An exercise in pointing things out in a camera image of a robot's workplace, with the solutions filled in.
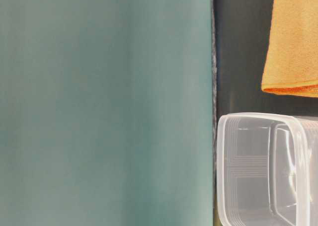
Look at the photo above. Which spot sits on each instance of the clear plastic container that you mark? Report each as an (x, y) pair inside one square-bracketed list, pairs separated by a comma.
[(267, 170)]

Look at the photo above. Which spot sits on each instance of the orange folded towel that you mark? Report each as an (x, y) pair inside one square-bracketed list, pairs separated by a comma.
[(291, 66)]

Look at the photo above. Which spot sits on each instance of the teal backdrop curtain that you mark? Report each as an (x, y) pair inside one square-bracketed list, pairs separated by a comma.
[(105, 113)]

